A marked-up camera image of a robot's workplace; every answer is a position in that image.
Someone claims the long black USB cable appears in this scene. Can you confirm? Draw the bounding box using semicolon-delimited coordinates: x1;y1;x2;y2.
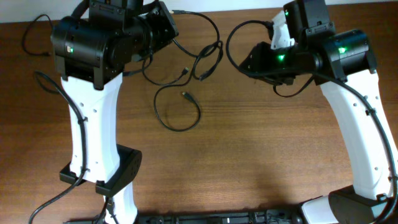
21;13;55;57

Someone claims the black aluminium frame rail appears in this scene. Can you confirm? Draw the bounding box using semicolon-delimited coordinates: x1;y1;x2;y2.
63;208;304;224

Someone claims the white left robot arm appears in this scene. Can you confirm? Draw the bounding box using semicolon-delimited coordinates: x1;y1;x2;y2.
50;1;178;223

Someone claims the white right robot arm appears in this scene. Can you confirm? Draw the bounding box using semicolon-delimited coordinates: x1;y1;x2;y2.
238;1;397;223

